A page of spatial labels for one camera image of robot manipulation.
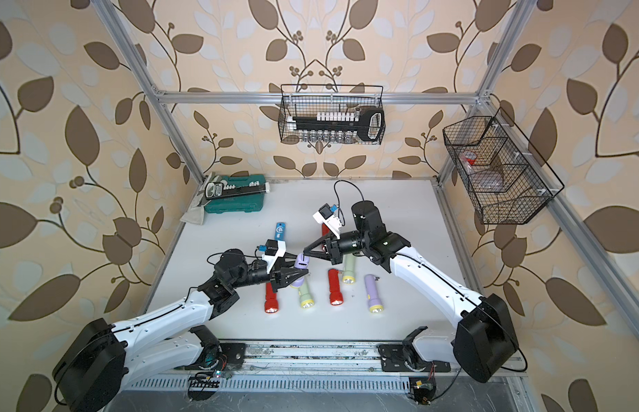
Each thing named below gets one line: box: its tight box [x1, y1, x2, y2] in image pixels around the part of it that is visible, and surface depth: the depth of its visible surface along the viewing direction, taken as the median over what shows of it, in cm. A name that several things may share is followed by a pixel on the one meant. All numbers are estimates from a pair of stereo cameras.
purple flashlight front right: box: [364, 273, 384, 314], surface depth 85 cm
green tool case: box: [204, 173, 266, 214], surface depth 110 cm
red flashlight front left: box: [264, 282, 280, 314], surface depth 84 cm
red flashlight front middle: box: [328, 268, 344, 306], surface depth 88 cm
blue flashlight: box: [274, 221, 287, 241], surface depth 103 cm
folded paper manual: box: [180, 171, 223, 226], surface depth 110 cm
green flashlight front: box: [298, 274, 315, 309], surface depth 85 cm
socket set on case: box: [204, 180, 271, 200], surface depth 111 cm
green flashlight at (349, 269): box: [341, 253, 357, 285], surface depth 90 cm
